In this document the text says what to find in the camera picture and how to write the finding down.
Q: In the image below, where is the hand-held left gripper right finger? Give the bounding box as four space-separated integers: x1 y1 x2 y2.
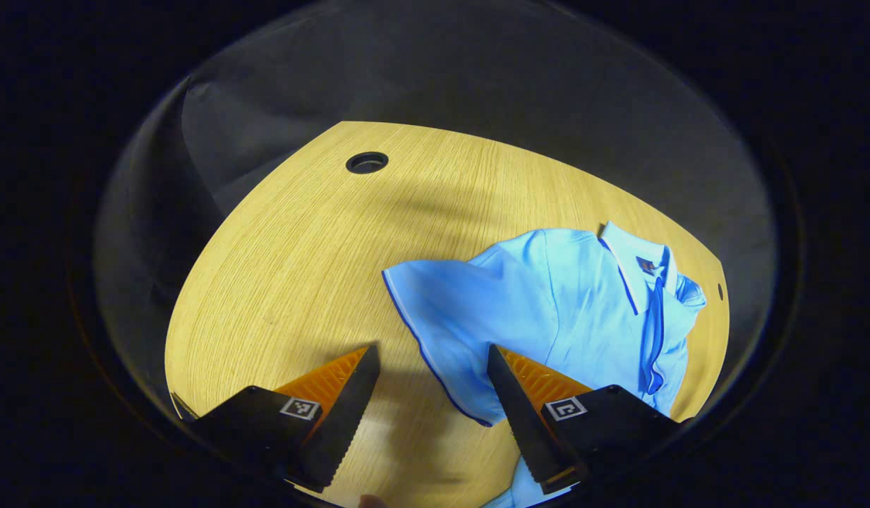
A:
486 344 691 495

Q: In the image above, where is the light blue T-shirt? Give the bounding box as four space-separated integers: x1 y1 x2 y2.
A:
382 220 708 508

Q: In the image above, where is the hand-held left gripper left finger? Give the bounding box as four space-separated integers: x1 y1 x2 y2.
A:
172 344 381 494

